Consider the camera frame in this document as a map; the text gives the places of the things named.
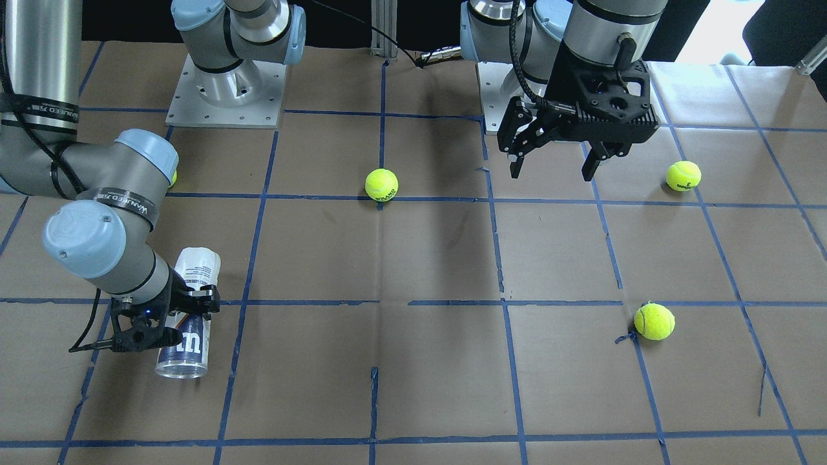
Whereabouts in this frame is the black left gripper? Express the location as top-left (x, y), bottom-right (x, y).
top-left (498, 45), bottom-right (660, 181)

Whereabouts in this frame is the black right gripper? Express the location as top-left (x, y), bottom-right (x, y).
top-left (107, 268), bottom-right (220, 351)

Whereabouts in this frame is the tennis ball can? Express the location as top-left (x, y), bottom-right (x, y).
top-left (154, 247), bottom-right (221, 379)

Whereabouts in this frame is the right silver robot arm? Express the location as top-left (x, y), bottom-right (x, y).
top-left (1, 1), bottom-right (306, 351)

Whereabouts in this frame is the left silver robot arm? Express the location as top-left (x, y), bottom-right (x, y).
top-left (460, 1), bottom-right (667, 181)

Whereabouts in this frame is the centre tennis ball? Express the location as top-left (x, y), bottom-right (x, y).
top-left (364, 168), bottom-right (399, 202)

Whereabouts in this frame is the tennis ball near loose tape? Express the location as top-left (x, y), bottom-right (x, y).
top-left (633, 302), bottom-right (676, 341)

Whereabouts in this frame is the brown paper table cover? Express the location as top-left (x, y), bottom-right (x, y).
top-left (1, 42), bottom-right (826, 464)

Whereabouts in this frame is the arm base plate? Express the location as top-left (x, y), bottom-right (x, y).
top-left (165, 57), bottom-right (288, 129)
top-left (476, 62), bottom-right (523, 135)

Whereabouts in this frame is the aluminium frame post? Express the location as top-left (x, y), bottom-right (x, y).
top-left (370, 0), bottom-right (398, 61)

